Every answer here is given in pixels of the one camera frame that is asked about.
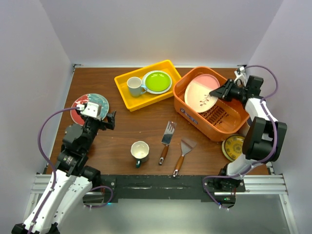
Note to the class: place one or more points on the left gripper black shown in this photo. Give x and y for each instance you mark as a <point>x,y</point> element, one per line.
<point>110,123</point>

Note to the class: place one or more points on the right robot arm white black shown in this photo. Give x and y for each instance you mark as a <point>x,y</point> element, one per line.
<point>264,138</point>

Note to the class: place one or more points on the white cup green handle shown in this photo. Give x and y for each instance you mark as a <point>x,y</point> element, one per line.
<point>140,151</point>

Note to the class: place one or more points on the light blue mug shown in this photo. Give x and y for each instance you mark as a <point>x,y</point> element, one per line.
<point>136,87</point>

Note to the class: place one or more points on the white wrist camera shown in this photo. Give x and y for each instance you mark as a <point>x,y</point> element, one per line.
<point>241,77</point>
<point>89,109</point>

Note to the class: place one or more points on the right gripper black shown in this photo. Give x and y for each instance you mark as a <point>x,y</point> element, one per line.
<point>223,92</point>

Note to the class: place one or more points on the red and teal plate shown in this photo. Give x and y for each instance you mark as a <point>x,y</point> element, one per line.
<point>94,98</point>

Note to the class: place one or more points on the beige purple cup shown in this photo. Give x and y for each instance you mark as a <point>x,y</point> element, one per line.
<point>244,129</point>

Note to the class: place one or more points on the yellow patterned plate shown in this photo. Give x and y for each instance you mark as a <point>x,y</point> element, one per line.
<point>232,147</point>

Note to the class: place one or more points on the pink and cream plate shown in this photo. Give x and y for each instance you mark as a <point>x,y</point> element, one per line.
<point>197,95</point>

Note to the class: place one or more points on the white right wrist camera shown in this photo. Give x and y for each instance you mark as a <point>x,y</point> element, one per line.
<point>241,77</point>

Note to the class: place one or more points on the solid spatula wooden handle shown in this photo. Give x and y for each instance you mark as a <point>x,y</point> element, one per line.
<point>186,146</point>

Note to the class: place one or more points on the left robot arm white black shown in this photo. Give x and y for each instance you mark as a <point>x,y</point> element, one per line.
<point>71,179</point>

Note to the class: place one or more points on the slotted spatula wooden handle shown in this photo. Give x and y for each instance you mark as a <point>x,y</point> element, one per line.
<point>168,134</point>

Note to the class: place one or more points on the white scalloped plate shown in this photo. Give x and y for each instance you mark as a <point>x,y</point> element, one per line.
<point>153,92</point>

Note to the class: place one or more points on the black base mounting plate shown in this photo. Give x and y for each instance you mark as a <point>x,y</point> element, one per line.
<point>182,187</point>

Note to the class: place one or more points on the orange plastic dish bin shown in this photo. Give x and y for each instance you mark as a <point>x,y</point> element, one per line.
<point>217,123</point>

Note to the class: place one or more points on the lime green plate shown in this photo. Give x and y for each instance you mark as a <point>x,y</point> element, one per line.
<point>157,81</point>

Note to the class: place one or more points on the yellow plastic tray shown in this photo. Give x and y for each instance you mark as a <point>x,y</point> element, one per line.
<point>135,103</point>

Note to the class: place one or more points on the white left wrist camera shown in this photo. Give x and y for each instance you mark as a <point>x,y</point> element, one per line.
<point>89,109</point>

